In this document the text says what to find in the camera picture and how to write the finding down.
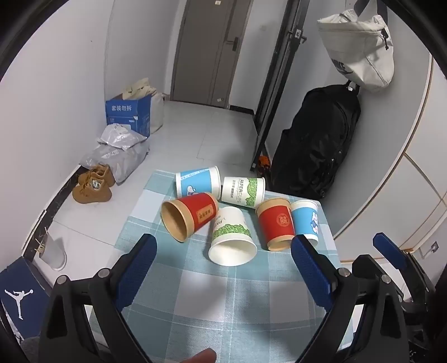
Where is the brown suede shoe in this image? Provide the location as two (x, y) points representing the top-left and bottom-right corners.
(77, 164), (116, 187)
(72, 181), (112, 204)

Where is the red brown paper cup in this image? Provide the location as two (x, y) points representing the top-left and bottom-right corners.
(161, 192), (219, 243)
(256, 198), (294, 252)

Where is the grey parcel bag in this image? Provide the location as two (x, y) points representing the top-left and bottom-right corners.
(80, 141), (150, 185)
(97, 124), (148, 151)

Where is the person's left hand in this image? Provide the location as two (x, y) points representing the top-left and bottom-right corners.
(183, 348), (217, 363)

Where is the white green paper cup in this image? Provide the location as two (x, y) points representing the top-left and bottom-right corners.
(221, 176), (266, 209)
(208, 206), (258, 267)

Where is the cream tote bag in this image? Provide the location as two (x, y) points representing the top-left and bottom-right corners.
(122, 78), (158, 100)

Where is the blue cardboard box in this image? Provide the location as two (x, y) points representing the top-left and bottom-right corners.
(106, 94), (152, 137)

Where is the white sling bag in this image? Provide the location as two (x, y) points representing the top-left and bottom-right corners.
(317, 9), (394, 92)

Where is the blue shoe box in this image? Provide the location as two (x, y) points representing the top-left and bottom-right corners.
(0, 256), (53, 350)

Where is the grey door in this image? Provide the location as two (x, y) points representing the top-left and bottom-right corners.
(171, 0), (254, 107)

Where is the white plastic bag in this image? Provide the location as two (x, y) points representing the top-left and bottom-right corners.
(150, 91), (165, 133)

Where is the white wardrobe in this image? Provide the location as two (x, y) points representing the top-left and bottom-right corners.
(332, 52), (447, 266)

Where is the black metal frame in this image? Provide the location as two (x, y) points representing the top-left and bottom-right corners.
(249, 0), (308, 173)

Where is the black backpack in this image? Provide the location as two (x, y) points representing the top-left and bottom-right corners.
(270, 84), (361, 200)

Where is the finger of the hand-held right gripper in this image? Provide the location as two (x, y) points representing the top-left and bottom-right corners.
(372, 232), (438, 305)

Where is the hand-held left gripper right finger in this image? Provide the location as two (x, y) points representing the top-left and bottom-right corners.
(291, 235), (410, 363)

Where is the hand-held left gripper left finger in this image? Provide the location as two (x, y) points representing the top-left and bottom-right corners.
(38, 233), (158, 363)

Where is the blue white paper cup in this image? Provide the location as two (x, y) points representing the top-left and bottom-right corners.
(175, 166), (222, 199)
(291, 200), (320, 247)

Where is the blue checkered tablecloth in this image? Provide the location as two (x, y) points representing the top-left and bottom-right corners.
(89, 170), (353, 363)

